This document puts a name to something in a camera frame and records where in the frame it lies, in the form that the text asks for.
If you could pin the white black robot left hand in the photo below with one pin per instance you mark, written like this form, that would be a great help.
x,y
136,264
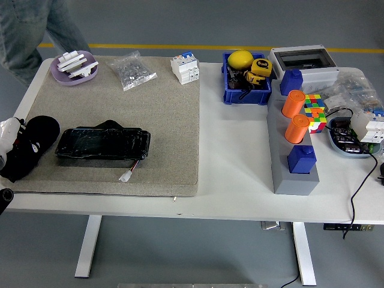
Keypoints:
x,y
9,133

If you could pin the black rag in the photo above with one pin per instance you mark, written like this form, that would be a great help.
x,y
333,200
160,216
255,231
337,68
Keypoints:
x,y
45,127

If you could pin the black desk control panel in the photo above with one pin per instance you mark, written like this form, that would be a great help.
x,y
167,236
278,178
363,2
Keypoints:
x,y
348,227

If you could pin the purple tray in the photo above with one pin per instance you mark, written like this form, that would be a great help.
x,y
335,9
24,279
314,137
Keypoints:
x,y
64,80

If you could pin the stack of white plastic strips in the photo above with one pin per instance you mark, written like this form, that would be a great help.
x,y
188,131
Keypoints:
x,y
70,60

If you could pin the person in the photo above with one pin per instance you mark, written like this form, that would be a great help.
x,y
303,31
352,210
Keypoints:
x,y
18,30

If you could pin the white table leg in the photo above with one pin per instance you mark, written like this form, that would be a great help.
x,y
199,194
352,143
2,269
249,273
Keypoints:
x,y
87,246
306,258

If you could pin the clear bag of screws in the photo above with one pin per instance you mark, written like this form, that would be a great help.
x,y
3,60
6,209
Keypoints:
x,y
132,72

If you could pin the grey-brown mat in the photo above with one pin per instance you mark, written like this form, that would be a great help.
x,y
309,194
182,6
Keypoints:
x,y
150,120

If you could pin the dark brown tool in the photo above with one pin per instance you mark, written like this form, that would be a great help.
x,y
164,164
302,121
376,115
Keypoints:
x,y
233,81

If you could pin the blue plastic bin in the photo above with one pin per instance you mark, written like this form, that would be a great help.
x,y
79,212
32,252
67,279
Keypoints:
x,y
246,97

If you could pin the yellow ball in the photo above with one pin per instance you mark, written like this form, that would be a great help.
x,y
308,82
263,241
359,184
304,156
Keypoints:
x,y
240,60

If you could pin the small yellow black tape measure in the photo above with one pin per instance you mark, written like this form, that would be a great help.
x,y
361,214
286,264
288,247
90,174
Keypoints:
x,y
253,78

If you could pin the blue block with knob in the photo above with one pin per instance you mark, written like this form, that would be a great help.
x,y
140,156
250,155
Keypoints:
x,y
289,84
300,162

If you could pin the orange cylinder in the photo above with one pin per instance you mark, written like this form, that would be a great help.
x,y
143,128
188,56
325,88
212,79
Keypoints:
x,y
292,105
295,130

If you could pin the grey block holder base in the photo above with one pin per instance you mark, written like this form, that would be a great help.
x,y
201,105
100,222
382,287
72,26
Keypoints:
x,y
295,184

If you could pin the colourful puzzle cube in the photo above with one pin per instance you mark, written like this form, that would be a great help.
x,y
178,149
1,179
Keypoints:
x,y
318,120

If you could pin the small clear bag white label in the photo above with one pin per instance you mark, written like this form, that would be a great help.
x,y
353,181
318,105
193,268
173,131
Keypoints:
x,y
334,103

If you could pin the dark capacitors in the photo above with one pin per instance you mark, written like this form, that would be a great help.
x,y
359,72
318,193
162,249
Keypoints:
x,y
345,135

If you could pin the light blue tray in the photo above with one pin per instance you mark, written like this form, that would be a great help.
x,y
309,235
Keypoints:
x,y
345,153

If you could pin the large clear bag of parts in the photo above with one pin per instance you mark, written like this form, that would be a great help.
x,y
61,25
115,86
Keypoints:
x,y
360,90

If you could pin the black plug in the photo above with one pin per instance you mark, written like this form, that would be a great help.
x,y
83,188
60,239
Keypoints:
x,y
381,172

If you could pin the white plastic bracket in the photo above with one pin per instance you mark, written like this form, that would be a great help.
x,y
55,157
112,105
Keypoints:
x,y
85,68

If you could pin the white circuit breaker blue switch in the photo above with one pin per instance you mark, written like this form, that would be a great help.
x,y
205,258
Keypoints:
x,y
184,70
370,129

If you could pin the metal bracket under table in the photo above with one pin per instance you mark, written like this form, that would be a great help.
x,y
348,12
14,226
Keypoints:
x,y
272,225

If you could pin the grey white electrical enclosure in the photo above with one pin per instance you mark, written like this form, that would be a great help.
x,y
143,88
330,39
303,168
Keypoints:
x,y
318,75

